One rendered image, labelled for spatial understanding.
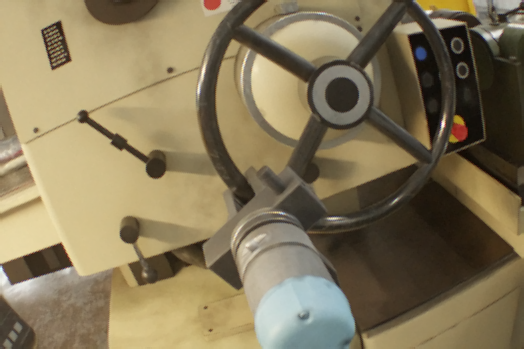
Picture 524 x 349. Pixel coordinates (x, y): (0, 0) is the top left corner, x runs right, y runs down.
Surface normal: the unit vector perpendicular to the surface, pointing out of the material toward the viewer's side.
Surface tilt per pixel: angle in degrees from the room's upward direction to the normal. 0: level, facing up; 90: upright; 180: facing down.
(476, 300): 90
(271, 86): 85
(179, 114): 90
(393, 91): 90
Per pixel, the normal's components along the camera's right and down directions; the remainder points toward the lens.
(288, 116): -0.16, 0.69
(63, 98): 0.18, 0.36
